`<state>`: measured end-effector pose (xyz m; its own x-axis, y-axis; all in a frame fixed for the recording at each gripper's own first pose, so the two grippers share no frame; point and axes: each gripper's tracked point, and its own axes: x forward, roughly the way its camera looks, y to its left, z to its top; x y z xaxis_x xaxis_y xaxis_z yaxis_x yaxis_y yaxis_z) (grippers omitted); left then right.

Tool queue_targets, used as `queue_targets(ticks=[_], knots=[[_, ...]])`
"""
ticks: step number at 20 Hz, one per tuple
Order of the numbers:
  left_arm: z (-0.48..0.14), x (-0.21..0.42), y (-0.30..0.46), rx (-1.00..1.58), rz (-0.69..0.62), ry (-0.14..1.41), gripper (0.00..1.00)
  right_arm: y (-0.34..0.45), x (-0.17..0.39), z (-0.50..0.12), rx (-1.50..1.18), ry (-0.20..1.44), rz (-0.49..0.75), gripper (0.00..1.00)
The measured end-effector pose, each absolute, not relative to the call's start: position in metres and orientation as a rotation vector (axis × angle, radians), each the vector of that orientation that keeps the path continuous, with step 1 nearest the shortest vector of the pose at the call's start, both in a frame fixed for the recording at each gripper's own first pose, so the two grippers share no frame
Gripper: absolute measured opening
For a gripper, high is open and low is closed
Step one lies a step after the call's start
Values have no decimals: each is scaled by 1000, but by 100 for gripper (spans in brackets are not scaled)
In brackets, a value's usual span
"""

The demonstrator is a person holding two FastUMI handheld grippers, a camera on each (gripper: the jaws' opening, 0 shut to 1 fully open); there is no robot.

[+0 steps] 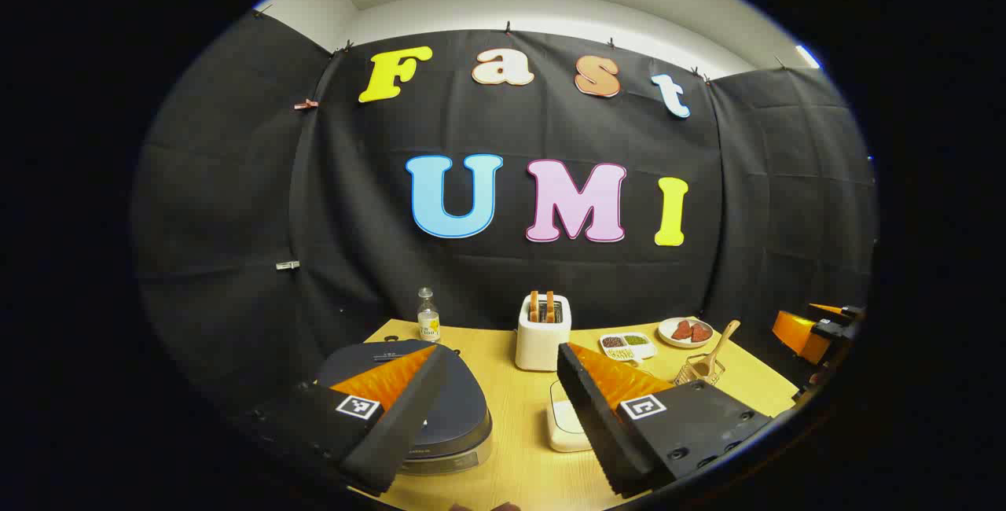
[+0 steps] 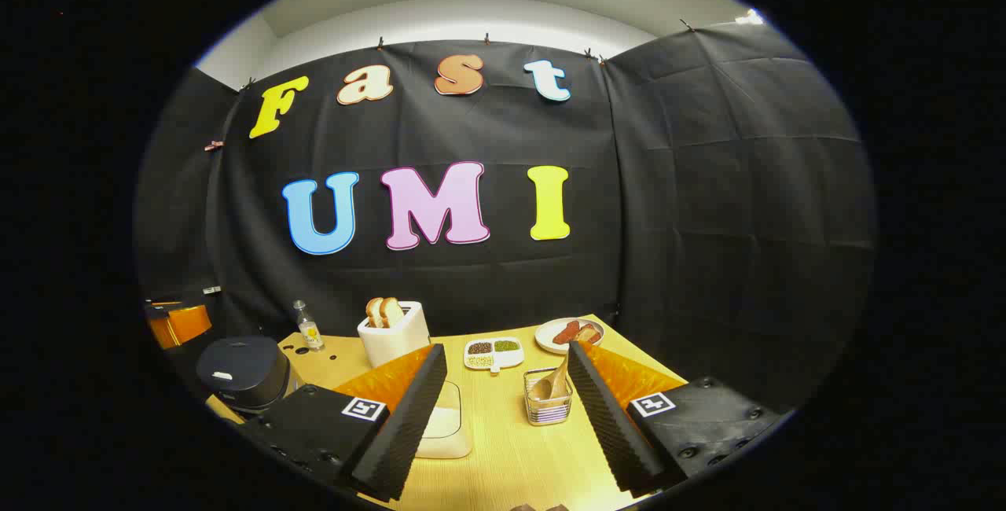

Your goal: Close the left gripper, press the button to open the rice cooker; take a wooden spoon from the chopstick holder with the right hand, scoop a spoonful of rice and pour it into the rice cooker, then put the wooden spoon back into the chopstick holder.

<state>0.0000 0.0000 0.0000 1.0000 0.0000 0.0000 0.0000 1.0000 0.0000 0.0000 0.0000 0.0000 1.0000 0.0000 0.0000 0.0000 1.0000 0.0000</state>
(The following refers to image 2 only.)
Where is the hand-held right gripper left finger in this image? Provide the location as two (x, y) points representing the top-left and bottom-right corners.
(236, 342), (449, 502)

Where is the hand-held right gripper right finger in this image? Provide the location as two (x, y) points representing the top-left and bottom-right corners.
(567, 340), (787, 496)

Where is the clear glass chopstick holder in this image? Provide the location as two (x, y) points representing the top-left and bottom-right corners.
(523, 367), (574, 426)

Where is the wooden spoon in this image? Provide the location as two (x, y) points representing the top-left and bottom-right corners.
(531, 354), (570, 402)

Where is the black rice cooker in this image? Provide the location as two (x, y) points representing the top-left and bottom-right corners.
(196, 336), (303, 416)

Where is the white toaster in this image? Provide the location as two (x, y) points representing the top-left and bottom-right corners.
(358, 301), (431, 369)

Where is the white round plate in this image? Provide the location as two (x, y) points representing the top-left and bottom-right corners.
(534, 317), (605, 355)

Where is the white divided bean dish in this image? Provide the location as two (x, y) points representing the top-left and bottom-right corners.
(463, 336), (525, 374)

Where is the small clear glass bottle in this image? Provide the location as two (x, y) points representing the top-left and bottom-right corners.
(293, 300), (325, 352)

